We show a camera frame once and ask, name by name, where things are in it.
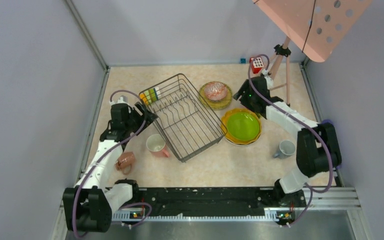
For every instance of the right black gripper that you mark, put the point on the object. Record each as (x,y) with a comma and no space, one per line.
(245,87)

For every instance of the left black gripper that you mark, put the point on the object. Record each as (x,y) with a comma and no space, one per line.
(133,111)

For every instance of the woven bamboo tray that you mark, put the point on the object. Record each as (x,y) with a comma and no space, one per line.
(215,105)

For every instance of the yellow dotted plate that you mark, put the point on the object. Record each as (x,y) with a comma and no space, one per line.
(224,120)

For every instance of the orange patterned bowl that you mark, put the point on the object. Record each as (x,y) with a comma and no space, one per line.
(215,91)

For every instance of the grey printed mug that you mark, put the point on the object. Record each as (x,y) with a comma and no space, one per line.
(286,149)

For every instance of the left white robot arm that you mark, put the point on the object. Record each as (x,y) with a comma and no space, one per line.
(89,205)

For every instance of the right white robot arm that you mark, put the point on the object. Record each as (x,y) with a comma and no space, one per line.
(317,147)

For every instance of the red window toy block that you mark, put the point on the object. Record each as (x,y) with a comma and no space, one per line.
(256,65)

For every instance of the brown ceramic mug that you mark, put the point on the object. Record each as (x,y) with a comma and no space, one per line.
(125,163)

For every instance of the pink mug white inside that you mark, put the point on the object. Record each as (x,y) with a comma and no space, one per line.
(157,146)

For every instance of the purple cylinder object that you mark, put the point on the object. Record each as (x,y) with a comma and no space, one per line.
(327,122)

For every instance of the pink perforated board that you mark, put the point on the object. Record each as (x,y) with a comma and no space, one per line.
(315,26)

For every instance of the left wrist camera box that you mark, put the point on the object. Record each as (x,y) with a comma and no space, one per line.
(122,100)

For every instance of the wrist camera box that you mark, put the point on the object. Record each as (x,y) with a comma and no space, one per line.
(122,100)
(267,76)

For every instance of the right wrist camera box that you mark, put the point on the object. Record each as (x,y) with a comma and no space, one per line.
(267,76)

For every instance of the black wire dish rack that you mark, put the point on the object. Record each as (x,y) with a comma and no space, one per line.
(186,125)

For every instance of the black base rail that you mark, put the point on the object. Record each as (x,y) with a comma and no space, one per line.
(210,204)

